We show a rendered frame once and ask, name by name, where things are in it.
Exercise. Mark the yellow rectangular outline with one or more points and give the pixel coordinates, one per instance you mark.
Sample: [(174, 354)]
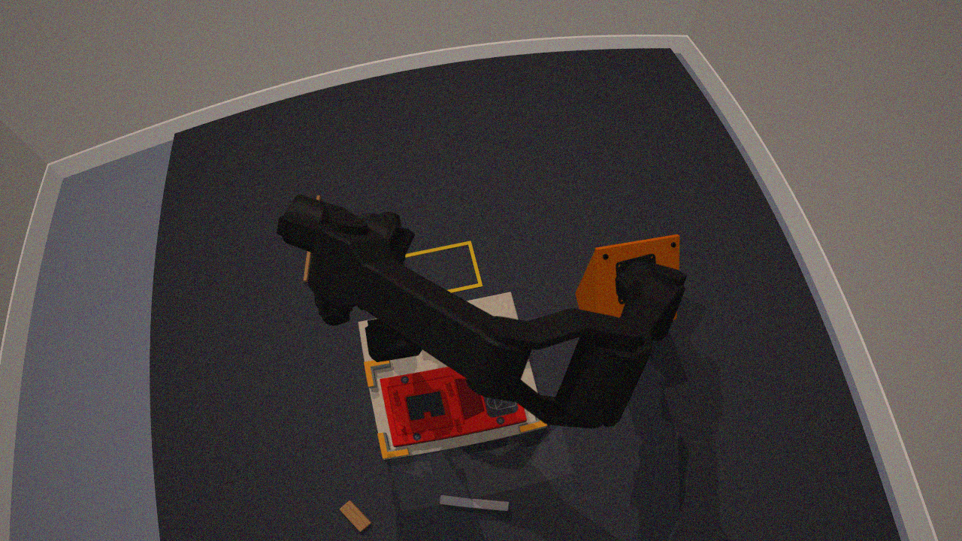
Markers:
[(479, 284)]

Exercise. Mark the brown thin rod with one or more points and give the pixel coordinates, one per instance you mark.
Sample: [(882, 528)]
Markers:
[(308, 258)]

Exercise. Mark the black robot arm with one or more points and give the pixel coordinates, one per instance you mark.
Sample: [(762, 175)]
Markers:
[(357, 261)]

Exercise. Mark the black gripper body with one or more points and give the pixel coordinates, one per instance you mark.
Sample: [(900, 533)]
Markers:
[(385, 344)]

